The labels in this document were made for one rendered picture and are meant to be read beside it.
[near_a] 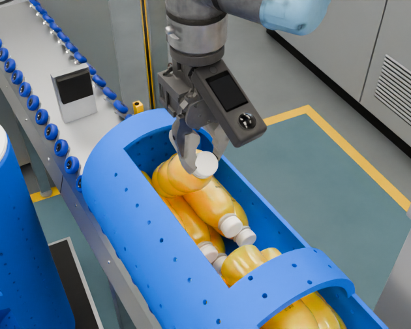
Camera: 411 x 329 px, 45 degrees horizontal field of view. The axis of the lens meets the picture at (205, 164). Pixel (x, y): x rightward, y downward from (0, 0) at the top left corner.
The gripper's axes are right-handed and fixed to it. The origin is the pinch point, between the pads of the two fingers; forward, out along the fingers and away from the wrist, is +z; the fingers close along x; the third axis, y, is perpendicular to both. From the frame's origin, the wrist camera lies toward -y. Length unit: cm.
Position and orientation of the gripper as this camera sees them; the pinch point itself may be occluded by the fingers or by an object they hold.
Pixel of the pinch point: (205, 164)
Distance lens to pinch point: 76.5
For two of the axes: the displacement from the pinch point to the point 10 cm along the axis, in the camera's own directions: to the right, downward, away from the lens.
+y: -5.3, -5.9, 6.1
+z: 0.0, 7.2, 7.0
